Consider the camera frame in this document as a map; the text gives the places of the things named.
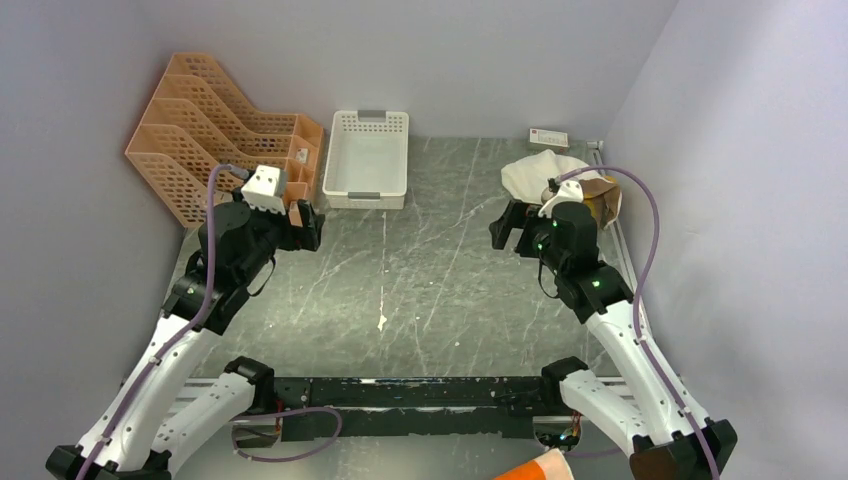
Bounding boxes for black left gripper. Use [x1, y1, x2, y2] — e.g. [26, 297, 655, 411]
[232, 186, 326, 283]

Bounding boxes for white towel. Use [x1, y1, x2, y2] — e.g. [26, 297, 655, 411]
[501, 149, 588, 204]

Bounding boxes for white plastic basket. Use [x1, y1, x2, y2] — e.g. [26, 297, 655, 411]
[322, 110, 409, 210]

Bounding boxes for yellow brown bear towel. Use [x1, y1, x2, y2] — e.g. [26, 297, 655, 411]
[579, 176, 622, 229]

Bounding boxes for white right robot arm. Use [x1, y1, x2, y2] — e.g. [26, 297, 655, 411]
[489, 200, 738, 479]

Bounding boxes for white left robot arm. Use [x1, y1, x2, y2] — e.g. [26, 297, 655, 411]
[45, 199, 324, 479]

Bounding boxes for small white red box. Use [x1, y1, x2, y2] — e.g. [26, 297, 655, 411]
[528, 128, 569, 151]

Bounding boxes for orange plastic file rack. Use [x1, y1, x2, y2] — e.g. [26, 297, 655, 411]
[125, 52, 324, 229]

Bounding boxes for orange white striped object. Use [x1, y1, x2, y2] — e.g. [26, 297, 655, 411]
[495, 449, 575, 480]

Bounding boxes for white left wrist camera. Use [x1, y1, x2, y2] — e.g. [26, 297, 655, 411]
[241, 165, 288, 215]

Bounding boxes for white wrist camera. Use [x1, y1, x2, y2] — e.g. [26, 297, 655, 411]
[241, 165, 288, 215]
[538, 178, 584, 218]

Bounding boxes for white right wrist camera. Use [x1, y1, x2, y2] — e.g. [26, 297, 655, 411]
[538, 178, 584, 218]

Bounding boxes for aluminium frame rail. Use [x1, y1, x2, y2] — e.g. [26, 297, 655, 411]
[587, 140, 639, 292]

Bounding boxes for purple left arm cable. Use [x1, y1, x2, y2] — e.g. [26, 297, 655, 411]
[74, 163, 253, 480]

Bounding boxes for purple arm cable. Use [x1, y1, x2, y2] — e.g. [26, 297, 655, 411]
[557, 165, 722, 480]
[74, 163, 253, 480]

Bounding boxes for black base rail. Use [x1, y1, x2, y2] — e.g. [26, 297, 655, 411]
[246, 376, 572, 441]

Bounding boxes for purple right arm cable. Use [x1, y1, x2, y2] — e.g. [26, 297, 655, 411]
[557, 165, 722, 480]

